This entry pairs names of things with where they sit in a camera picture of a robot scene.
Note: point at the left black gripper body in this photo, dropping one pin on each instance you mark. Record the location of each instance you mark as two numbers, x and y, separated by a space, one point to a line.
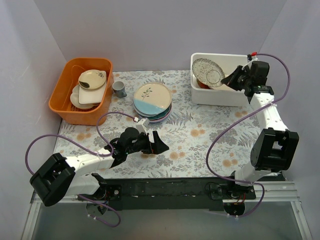
152 144

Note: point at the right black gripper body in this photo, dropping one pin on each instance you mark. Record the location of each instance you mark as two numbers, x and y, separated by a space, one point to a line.
239 78

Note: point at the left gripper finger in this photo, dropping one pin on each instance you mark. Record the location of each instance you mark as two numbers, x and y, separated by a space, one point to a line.
159 148
157 142

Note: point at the small speckled ceramic saucer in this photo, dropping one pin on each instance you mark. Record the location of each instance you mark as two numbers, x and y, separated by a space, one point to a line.
208 72

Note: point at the red scalloped plastic plate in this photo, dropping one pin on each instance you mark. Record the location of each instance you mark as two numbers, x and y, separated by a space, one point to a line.
202 86

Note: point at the cream and blue leaf plate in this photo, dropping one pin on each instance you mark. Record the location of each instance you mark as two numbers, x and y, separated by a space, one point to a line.
152 98

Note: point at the cream plate with leaf sprig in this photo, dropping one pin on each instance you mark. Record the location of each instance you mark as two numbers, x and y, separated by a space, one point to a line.
222 88

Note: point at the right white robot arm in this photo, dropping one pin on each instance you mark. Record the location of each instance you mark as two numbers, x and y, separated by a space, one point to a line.
275 146

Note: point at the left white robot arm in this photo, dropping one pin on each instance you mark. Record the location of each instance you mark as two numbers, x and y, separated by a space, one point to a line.
62 176

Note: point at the white plastic bin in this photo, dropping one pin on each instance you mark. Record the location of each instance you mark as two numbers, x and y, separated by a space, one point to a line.
228 63

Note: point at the stack of coloured plates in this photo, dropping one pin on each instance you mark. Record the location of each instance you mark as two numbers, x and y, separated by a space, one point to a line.
156 118

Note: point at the orange plastic bin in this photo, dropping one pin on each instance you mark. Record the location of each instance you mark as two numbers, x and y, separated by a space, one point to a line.
60 102

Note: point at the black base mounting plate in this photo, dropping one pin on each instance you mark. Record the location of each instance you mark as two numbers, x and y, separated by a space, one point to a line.
206 193

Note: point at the floral patterned table mat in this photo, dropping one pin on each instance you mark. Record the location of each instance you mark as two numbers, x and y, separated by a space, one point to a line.
203 140

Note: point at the grey ceramic cup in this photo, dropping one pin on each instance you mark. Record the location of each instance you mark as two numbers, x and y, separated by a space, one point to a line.
119 89

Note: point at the white rectangular plate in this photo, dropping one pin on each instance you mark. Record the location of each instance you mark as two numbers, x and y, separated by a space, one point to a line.
92 91

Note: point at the white flower-shaped plate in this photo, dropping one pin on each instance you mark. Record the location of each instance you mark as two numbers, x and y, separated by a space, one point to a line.
74 98

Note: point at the cream plate with dark patch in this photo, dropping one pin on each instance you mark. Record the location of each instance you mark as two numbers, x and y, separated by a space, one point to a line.
92 79

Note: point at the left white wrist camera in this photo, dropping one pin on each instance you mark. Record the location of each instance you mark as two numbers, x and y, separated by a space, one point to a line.
141 124

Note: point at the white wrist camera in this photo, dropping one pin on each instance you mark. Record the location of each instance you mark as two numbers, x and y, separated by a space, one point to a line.
141 124
251 58

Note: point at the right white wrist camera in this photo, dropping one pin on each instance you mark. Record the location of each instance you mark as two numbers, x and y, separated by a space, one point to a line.
251 58

